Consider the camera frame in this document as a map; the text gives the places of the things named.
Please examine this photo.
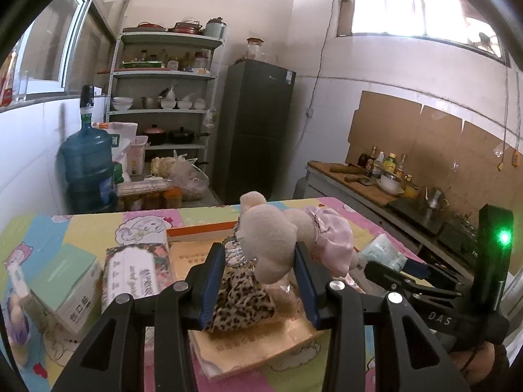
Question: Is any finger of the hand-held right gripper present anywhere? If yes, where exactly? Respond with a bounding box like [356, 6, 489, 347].
[401, 259, 475, 286]
[363, 260, 464, 300]

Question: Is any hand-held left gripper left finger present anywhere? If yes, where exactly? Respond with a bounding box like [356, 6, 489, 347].
[53, 243, 227, 392]

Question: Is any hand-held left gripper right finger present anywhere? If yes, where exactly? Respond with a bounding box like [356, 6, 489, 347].
[292, 242, 470, 392]

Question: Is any beige plush mouse pink dress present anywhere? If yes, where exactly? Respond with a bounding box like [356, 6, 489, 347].
[234, 191, 357, 295]

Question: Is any orange rimmed cardboard box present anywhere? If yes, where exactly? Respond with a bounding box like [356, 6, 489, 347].
[167, 220, 430, 382]

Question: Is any person's right hand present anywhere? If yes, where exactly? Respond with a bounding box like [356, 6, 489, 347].
[449, 342, 498, 385]

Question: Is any black gas stove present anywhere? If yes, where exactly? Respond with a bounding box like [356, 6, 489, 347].
[437, 214, 481, 256]

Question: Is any black induction cooker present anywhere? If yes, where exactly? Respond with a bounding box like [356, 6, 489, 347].
[387, 198, 448, 235]

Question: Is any steel kettle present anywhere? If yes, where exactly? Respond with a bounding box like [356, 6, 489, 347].
[417, 187, 449, 211]

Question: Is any floral tissue box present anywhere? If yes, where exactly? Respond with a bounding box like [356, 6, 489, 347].
[100, 242, 171, 311]

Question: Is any wooden cutting board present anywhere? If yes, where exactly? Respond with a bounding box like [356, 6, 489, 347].
[307, 160, 403, 208]

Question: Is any grey kitchen counter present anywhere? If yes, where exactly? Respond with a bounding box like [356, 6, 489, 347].
[294, 161, 487, 270]

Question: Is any translucent plastic bag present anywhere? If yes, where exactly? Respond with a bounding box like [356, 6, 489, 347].
[169, 150, 211, 202]

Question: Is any dark sauce bottle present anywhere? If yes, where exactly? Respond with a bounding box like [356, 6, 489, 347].
[359, 146, 379, 172]

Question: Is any beige flat bundle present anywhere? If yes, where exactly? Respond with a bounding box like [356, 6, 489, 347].
[118, 179, 172, 194]

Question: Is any napa cabbage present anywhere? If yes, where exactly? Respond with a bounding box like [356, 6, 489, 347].
[150, 156, 177, 177]

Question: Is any cartoon printed tablecloth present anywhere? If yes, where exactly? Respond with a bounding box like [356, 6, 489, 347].
[0, 196, 430, 392]

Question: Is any pink plastic bin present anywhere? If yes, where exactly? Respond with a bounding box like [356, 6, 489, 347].
[127, 136, 150, 175]

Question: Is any green white cardboard box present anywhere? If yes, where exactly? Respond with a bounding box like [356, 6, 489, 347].
[29, 243, 103, 337]

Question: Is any black frying pan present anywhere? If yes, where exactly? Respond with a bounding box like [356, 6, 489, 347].
[168, 126, 210, 144]

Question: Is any dark grey refrigerator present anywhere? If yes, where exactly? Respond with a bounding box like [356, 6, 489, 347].
[215, 59, 297, 205]

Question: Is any white flour sack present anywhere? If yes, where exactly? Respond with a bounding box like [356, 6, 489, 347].
[107, 122, 137, 176]

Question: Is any red lid cooking pot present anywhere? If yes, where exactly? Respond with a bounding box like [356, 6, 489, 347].
[143, 124, 167, 145]

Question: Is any blue water jug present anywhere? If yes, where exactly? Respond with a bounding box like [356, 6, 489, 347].
[60, 120, 119, 213]

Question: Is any purple white plush toy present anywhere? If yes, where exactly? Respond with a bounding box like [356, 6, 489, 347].
[3, 294, 32, 370]

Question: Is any white metal shelf rack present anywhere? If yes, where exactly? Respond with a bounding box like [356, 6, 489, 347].
[107, 28, 225, 197]

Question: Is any black water pump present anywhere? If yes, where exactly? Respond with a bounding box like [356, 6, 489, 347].
[79, 84, 96, 125]

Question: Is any glass jar red lid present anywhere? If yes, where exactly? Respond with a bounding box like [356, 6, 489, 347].
[246, 38, 264, 63]

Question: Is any green enamel pot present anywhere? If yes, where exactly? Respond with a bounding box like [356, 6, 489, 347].
[204, 17, 227, 39]

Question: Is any barred high window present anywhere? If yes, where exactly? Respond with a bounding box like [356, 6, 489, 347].
[337, 0, 507, 64]

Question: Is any sliding aluminium window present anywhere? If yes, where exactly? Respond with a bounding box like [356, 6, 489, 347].
[12, 0, 119, 99]

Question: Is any cardboard wall lining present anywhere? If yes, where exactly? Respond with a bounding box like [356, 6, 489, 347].
[345, 90, 523, 229]

